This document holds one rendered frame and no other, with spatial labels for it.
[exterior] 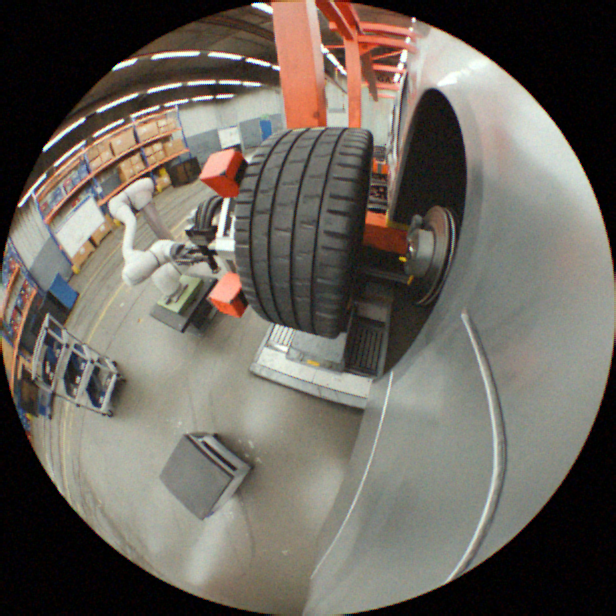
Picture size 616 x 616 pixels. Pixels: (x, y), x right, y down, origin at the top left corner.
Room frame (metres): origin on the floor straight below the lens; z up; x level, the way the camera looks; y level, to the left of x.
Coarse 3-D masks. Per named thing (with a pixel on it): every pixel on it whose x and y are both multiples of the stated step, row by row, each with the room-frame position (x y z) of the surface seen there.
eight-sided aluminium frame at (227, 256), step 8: (248, 160) 0.48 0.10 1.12; (224, 200) 0.43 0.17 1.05; (232, 200) 0.43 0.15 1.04; (224, 208) 0.41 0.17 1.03; (232, 208) 0.42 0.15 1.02; (224, 216) 0.40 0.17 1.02; (232, 216) 0.42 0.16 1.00; (224, 224) 0.39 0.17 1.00; (232, 224) 0.37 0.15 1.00; (224, 232) 0.38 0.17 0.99; (232, 232) 0.36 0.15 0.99; (216, 240) 0.37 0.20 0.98; (224, 240) 0.36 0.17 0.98; (232, 240) 0.35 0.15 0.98; (216, 248) 0.35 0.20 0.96; (224, 248) 0.34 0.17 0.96; (232, 248) 0.33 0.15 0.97; (224, 256) 0.35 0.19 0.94; (232, 256) 0.33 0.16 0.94; (224, 264) 0.35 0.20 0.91; (232, 264) 0.36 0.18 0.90; (232, 272) 0.35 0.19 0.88
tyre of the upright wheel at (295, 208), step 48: (288, 144) 0.40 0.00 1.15; (336, 144) 0.37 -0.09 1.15; (240, 192) 0.35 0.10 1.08; (288, 192) 0.30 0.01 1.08; (336, 192) 0.27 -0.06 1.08; (240, 240) 0.29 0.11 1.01; (288, 240) 0.25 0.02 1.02; (336, 240) 0.22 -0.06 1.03; (288, 288) 0.22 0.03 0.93; (336, 288) 0.19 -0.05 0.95; (336, 336) 0.19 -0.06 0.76
